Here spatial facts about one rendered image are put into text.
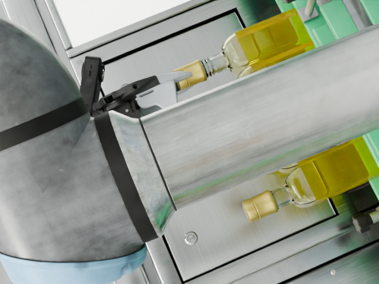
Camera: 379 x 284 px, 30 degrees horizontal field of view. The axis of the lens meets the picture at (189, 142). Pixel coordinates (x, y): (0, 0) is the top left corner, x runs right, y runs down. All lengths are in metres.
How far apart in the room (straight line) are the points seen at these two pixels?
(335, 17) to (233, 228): 0.39
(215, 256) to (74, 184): 0.63
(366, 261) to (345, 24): 0.42
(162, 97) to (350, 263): 0.43
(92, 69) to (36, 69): 0.54
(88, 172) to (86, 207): 0.03
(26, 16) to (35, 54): 0.75
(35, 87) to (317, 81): 0.22
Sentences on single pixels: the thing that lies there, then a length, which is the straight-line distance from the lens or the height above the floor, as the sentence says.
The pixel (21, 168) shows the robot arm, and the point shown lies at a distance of 0.55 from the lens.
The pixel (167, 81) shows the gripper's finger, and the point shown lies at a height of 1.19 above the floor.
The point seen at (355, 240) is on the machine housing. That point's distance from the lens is 1.21.
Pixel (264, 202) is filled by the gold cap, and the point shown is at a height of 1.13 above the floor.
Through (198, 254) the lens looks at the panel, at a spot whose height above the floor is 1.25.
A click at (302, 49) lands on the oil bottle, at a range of 1.10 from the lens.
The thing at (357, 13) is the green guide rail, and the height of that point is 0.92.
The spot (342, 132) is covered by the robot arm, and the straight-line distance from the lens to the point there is 0.60.
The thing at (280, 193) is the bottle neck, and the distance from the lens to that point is 1.04.
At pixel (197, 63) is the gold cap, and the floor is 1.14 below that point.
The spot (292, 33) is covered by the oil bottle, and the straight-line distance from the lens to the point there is 1.10.
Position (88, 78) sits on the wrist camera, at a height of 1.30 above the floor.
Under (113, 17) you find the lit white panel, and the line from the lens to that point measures 1.29.
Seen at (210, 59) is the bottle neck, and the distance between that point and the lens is 1.09.
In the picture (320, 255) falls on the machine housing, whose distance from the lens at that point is 1.20.
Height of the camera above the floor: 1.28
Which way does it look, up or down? 5 degrees down
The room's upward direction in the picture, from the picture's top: 113 degrees counter-clockwise
